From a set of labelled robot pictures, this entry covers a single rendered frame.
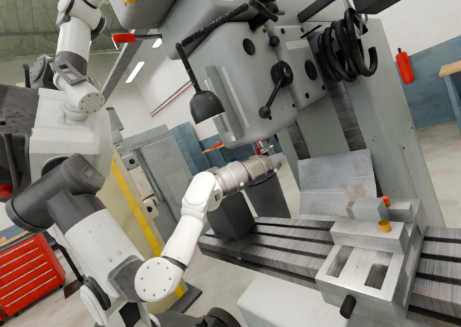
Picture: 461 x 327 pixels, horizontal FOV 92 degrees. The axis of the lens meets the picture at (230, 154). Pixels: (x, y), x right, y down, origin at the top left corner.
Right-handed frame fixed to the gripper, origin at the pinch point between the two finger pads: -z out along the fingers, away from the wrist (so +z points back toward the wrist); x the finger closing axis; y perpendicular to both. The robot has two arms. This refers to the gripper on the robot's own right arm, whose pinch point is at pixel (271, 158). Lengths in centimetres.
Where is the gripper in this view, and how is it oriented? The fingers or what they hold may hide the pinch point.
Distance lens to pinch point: 72.6
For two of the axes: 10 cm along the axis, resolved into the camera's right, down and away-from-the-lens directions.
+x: -3.0, -0.1, 9.6
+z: -8.7, 4.1, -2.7
